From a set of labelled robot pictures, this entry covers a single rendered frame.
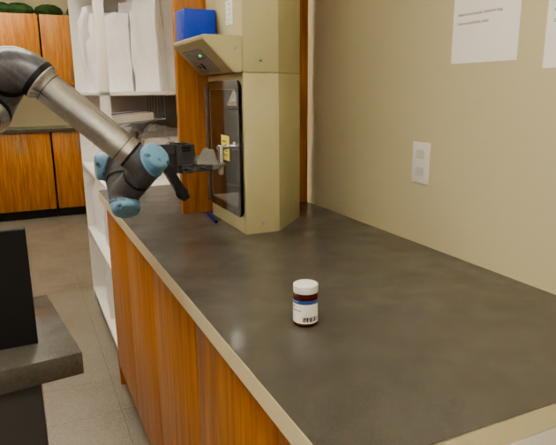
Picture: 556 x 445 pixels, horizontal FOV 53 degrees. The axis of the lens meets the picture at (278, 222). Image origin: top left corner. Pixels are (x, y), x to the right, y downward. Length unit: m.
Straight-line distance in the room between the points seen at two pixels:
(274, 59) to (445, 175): 0.58
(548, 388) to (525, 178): 0.58
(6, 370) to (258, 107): 0.99
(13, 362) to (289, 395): 0.45
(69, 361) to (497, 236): 0.99
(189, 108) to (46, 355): 1.15
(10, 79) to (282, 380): 0.95
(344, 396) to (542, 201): 0.70
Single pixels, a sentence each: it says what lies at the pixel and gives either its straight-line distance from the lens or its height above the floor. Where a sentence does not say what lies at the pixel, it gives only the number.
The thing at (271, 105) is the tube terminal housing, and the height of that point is 1.32.
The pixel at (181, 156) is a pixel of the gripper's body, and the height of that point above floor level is 1.18.
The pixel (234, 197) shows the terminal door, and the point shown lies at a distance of 1.70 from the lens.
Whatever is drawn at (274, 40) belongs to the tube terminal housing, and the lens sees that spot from 1.66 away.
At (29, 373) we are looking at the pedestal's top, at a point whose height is 0.93.
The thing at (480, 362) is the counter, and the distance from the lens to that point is 0.96.
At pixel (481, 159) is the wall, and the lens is 1.45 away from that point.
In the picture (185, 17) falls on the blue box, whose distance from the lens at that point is 1.79.
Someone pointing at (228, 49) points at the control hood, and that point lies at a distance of 1.61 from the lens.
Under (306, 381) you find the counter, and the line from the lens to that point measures 0.86.
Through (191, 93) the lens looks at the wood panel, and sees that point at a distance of 1.95.
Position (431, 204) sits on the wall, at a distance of 1.60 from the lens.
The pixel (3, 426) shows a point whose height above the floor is 0.81.
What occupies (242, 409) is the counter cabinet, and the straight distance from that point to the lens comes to 1.07.
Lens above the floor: 1.36
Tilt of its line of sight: 13 degrees down
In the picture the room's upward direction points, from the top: straight up
